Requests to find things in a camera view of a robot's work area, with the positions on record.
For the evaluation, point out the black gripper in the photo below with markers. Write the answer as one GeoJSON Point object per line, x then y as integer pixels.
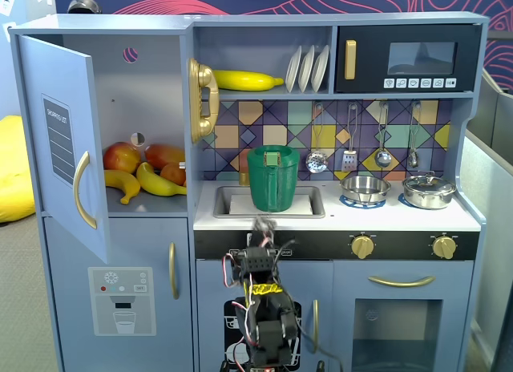
{"type": "Point", "coordinates": [262, 226]}

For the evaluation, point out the light blue wooden toy kitchen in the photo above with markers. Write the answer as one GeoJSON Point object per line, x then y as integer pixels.
{"type": "Point", "coordinates": [240, 19]}

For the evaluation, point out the steel pot with lid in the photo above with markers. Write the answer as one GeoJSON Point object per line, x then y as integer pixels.
{"type": "Point", "coordinates": [429, 191]}

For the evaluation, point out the gold toy telephone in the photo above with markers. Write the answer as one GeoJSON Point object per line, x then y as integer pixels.
{"type": "Point", "coordinates": [198, 79]}

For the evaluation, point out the red yellow toy apple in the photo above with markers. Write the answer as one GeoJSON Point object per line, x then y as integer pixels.
{"type": "Point", "coordinates": [120, 155]}

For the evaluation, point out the gold stove knob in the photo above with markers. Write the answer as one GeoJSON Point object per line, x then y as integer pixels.
{"type": "Point", "coordinates": [443, 247]}
{"type": "Point", "coordinates": [363, 247]}

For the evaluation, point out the open steel pan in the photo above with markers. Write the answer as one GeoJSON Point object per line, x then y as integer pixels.
{"type": "Point", "coordinates": [364, 185]}

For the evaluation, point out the black microwave door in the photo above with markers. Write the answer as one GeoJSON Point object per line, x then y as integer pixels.
{"type": "Point", "coordinates": [368, 67]}

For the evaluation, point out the cabinet door with shopping list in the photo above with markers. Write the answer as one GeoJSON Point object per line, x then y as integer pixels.
{"type": "Point", "coordinates": [48, 211]}

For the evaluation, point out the hanging spoon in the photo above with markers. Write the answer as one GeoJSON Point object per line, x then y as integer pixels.
{"type": "Point", "coordinates": [413, 157]}

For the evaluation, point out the grey partition panel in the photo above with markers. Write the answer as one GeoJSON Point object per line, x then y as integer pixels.
{"type": "Point", "coordinates": [493, 107]}

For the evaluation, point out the steel toy spatula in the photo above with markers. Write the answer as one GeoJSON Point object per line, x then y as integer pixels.
{"type": "Point", "coordinates": [349, 160]}

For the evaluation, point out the yellow toy banana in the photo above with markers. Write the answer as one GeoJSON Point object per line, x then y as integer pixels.
{"type": "Point", "coordinates": [156, 183]}
{"type": "Point", "coordinates": [244, 80]}
{"type": "Point", "coordinates": [120, 181]}

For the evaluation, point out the green plastic pitcher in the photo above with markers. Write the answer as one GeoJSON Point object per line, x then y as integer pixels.
{"type": "Point", "coordinates": [280, 187]}

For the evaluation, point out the white wall sign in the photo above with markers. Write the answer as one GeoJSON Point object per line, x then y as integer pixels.
{"type": "Point", "coordinates": [6, 5]}
{"type": "Point", "coordinates": [9, 30]}

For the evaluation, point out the steel slotted spoon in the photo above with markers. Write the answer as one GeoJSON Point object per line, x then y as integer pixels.
{"type": "Point", "coordinates": [316, 161]}

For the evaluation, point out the dishwasher door with dish print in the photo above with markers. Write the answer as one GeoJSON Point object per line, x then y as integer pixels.
{"type": "Point", "coordinates": [316, 276]}

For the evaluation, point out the cabinet door with ice dispenser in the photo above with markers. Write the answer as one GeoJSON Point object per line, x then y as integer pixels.
{"type": "Point", "coordinates": [72, 247]}

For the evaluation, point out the oven door with window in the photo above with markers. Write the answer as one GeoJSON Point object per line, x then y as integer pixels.
{"type": "Point", "coordinates": [344, 292]}

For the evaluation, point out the yellow beanbag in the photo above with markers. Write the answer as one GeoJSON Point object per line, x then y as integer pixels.
{"type": "Point", "coordinates": [14, 175]}

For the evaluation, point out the steel toy ladle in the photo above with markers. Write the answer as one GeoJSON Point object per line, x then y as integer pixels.
{"type": "Point", "coordinates": [382, 158]}

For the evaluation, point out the gold toy faucet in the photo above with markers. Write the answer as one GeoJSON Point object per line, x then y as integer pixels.
{"type": "Point", "coordinates": [244, 179]}

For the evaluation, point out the white toy plate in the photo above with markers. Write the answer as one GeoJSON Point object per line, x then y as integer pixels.
{"type": "Point", "coordinates": [306, 69]}
{"type": "Point", "coordinates": [320, 69]}
{"type": "Point", "coordinates": [292, 69]}

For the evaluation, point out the toy orange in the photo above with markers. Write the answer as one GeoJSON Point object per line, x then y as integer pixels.
{"type": "Point", "coordinates": [172, 175]}

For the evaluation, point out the black round dome object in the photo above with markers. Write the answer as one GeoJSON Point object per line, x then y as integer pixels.
{"type": "Point", "coordinates": [82, 5]}

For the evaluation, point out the light grey desk partition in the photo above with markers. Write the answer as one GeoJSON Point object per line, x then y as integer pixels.
{"type": "Point", "coordinates": [481, 227]}

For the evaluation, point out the small green block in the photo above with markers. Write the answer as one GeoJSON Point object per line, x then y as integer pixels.
{"type": "Point", "coordinates": [271, 158]}

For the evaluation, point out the red orange toy mango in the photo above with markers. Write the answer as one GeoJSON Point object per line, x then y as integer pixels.
{"type": "Point", "coordinates": [164, 153]}

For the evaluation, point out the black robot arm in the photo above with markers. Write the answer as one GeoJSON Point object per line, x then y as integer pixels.
{"type": "Point", "coordinates": [260, 332]}

